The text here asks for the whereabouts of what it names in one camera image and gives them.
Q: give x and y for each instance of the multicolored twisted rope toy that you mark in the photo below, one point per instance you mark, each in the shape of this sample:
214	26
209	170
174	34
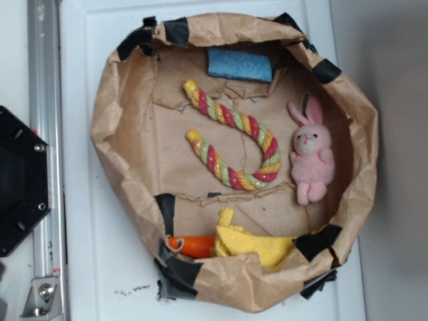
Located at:
272	159

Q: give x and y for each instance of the brown paper bag bin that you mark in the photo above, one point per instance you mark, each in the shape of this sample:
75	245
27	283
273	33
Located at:
139	126

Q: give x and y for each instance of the yellow cloth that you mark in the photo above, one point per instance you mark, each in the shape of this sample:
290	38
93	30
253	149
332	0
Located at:
232	240

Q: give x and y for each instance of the orange toy carrot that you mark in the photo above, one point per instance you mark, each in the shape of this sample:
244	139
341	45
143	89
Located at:
197	247

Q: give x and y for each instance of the blue sponge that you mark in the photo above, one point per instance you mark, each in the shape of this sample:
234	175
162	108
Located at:
237	65

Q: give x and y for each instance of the pink plush bunny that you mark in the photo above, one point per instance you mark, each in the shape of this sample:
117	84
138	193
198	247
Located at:
312	160

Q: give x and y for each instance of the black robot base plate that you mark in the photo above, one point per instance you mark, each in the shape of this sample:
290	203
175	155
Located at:
24	181

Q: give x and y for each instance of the aluminium frame rail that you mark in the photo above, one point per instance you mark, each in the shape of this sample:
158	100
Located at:
45	110

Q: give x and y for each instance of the metal corner bracket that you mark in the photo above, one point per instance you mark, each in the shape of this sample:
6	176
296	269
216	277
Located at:
43	301

